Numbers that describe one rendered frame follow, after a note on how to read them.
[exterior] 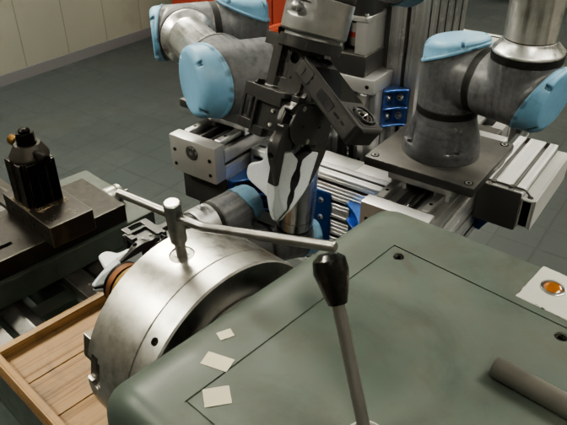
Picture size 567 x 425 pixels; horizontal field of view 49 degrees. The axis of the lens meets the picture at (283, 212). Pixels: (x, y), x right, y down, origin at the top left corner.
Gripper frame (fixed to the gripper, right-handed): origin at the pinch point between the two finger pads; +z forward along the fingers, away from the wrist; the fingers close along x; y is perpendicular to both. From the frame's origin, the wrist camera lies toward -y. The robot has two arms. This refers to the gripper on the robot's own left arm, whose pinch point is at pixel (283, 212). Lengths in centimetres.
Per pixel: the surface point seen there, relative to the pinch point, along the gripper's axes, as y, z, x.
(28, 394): 37, 47, 7
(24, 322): 59, 48, -3
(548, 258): 24, 55, -238
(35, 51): 420, 51, -196
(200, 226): 7.4, 4.2, 5.7
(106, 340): 13.4, 21.8, 11.8
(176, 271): 10.4, 11.8, 5.2
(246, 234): 0.2, 2.2, 5.5
